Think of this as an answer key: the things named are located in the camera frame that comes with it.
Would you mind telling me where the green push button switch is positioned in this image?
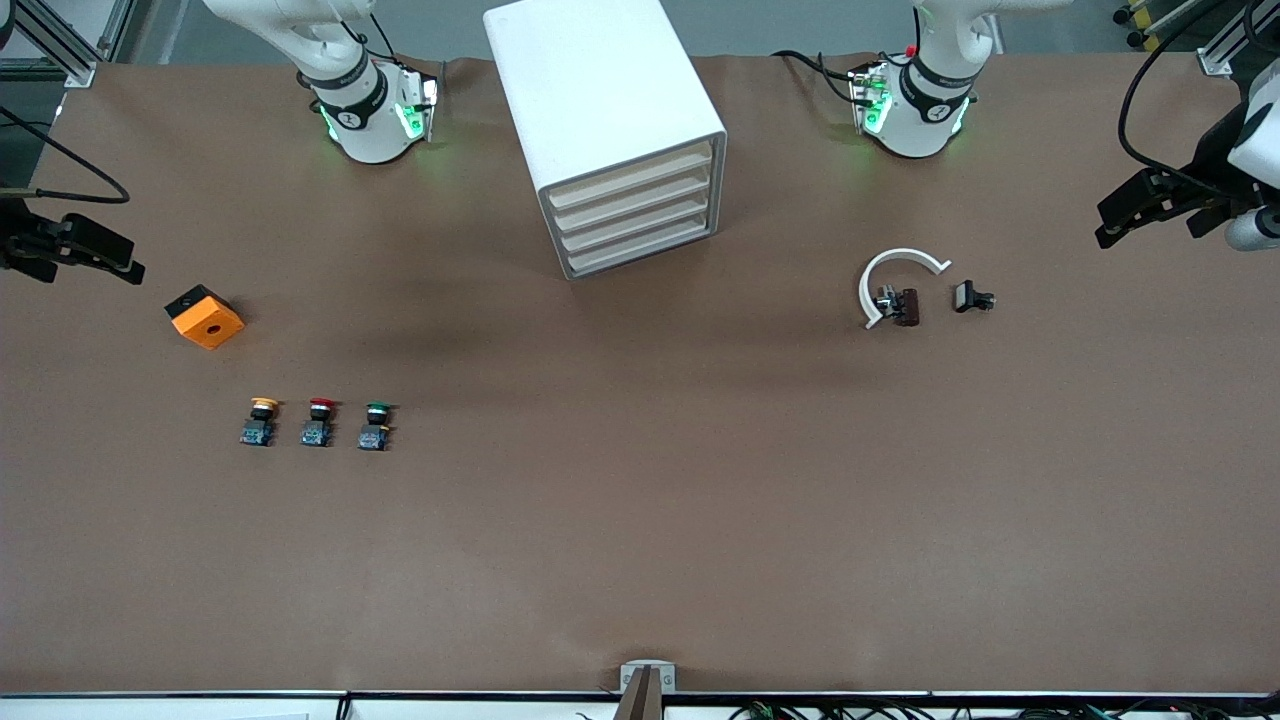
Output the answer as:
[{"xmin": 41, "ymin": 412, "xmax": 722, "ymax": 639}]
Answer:
[{"xmin": 357, "ymin": 401, "xmax": 396, "ymax": 452}]

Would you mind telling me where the white drawer cabinet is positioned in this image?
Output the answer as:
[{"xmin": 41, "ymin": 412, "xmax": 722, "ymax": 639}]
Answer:
[{"xmin": 484, "ymin": 0, "xmax": 729, "ymax": 282}]

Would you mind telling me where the orange box with hole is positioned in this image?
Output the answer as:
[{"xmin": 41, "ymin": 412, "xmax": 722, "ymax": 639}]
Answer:
[{"xmin": 164, "ymin": 285, "xmax": 246, "ymax": 351}]

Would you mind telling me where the yellow black equipment foot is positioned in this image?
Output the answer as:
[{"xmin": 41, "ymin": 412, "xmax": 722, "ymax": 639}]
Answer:
[{"xmin": 1113, "ymin": 0, "xmax": 1206, "ymax": 51}]

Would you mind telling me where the white curved plastic clamp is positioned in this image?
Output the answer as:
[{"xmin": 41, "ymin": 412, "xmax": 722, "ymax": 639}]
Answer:
[{"xmin": 858, "ymin": 248, "xmax": 953, "ymax": 330}]

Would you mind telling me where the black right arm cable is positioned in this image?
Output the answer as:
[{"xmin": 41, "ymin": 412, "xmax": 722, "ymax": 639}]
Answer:
[{"xmin": 0, "ymin": 104, "xmax": 132, "ymax": 205}]

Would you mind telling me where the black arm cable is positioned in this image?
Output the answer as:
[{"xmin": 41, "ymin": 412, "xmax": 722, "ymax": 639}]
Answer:
[
  {"xmin": 0, "ymin": 104, "xmax": 132, "ymax": 205},
  {"xmin": 1117, "ymin": 0, "xmax": 1280, "ymax": 196}
]

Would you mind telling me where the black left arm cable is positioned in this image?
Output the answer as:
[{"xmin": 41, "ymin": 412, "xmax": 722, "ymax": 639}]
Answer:
[{"xmin": 1117, "ymin": 0, "xmax": 1280, "ymax": 196}]

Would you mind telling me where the aluminium frame profile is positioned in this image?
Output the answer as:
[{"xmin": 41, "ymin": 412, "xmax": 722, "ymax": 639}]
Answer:
[
  {"xmin": 1195, "ymin": 0, "xmax": 1280, "ymax": 78},
  {"xmin": 0, "ymin": 0, "xmax": 136, "ymax": 88}
]

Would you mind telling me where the yellow push button switch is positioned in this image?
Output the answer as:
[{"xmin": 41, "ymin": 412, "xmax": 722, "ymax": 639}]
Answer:
[{"xmin": 239, "ymin": 397, "xmax": 282, "ymax": 448}]

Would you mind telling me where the red push button switch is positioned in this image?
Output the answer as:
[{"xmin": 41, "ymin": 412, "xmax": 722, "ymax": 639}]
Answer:
[{"xmin": 299, "ymin": 397, "xmax": 339, "ymax": 448}]

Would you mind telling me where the black base cable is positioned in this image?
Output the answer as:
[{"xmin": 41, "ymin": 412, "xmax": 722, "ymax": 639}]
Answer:
[{"xmin": 770, "ymin": 48, "xmax": 873, "ymax": 107}]

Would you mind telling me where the grey metal table bracket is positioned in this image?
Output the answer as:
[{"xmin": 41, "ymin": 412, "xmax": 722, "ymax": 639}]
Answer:
[{"xmin": 619, "ymin": 660, "xmax": 677, "ymax": 720}]

